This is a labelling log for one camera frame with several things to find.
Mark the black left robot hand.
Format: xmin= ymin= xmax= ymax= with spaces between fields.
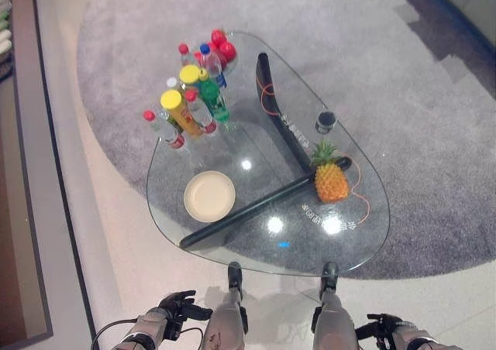
xmin=158 ymin=290 xmax=214 ymax=321

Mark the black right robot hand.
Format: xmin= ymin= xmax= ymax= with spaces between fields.
xmin=354 ymin=313 xmax=405 ymax=342

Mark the cream round plate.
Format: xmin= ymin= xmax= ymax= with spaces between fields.
xmin=183 ymin=170 xmax=237 ymax=223

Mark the dark right robot foot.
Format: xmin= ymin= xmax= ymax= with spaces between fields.
xmin=321 ymin=261 xmax=340 ymax=295

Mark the straight black table beam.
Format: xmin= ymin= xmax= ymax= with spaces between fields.
xmin=178 ymin=156 xmax=353 ymax=249

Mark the glass coffee table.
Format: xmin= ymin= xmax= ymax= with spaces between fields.
xmin=146 ymin=29 xmax=391 ymax=277

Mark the orange toy pineapple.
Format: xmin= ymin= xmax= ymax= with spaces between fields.
xmin=309 ymin=140 xmax=351 ymax=204

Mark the red cap water bottle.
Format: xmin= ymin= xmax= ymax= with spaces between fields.
xmin=142 ymin=109 xmax=188 ymax=153
xmin=177 ymin=43 xmax=198 ymax=69
xmin=184 ymin=89 xmax=219 ymax=136

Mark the yellow lid snack canister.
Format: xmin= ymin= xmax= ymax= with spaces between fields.
xmin=178 ymin=64 xmax=202 ymax=92
xmin=160 ymin=89 xmax=205 ymax=139

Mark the green soda bottle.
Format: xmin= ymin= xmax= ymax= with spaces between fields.
xmin=198 ymin=67 xmax=231 ymax=124

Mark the small black cup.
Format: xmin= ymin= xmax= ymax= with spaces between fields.
xmin=314 ymin=110 xmax=338 ymax=135

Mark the curved black table beam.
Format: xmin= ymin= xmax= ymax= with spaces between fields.
xmin=255 ymin=52 xmax=315 ymax=175

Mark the blue cap water bottle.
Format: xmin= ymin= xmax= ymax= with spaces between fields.
xmin=198 ymin=43 xmax=228 ymax=88

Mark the round grey rug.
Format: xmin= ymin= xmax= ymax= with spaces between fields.
xmin=76 ymin=0 xmax=496 ymax=280

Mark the dark grey furniture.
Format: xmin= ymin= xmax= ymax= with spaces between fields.
xmin=387 ymin=0 xmax=496 ymax=63

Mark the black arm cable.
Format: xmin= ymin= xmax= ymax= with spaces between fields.
xmin=91 ymin=317 xmax=140 ymax=350

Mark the thin orange cable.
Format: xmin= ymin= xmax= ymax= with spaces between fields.
xmin=260 ymin=81 xmax=371 ymax=227

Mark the brown cabinet with grey frame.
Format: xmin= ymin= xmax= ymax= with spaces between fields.
xmin=0 ymin=0 xmax=53 ymax=350

